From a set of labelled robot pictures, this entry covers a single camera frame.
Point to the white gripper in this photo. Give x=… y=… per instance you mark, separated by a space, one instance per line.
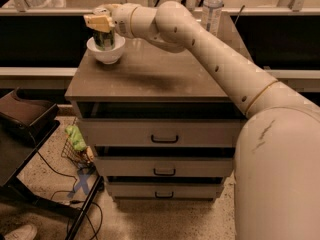
x=122 y=20

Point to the green soda can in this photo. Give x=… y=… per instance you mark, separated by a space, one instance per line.
x=104 y=41

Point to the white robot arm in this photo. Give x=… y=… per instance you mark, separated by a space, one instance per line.
x=277 y=160

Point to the white ceramic bowl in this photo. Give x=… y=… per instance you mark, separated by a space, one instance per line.
x=107 y=57

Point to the clear plastic water bottle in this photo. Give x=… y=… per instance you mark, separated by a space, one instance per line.
x=211 y=13

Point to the top grey drawer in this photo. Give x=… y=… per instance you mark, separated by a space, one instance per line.
x=161 y=133

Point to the grey drawer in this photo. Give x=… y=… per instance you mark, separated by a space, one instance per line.
x=161 y=133
x=164 y=167
x=164 y=191

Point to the green toy in basket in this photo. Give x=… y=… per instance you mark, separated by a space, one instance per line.
x=75 y=138

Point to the grey drawer cabinet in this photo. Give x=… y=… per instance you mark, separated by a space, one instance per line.
x=147 y=83

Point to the brown bag on table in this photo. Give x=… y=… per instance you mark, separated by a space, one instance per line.
x=26 y=117

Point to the middle grey drawer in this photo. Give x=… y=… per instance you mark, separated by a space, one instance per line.
x=164 y=167

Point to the dark side table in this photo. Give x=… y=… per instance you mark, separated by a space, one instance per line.
x=15 y=155

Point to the blue tape cross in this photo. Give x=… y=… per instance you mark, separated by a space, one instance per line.
x=83 y=175

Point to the bottom grey drawer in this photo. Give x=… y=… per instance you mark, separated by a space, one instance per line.
x=164 y=191

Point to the metal railing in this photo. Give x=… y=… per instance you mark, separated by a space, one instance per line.
x=100 y=4

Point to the white shoe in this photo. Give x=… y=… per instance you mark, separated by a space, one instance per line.
x=25 y=232

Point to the wire basket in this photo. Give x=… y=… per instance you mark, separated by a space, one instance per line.
x=83 y=159

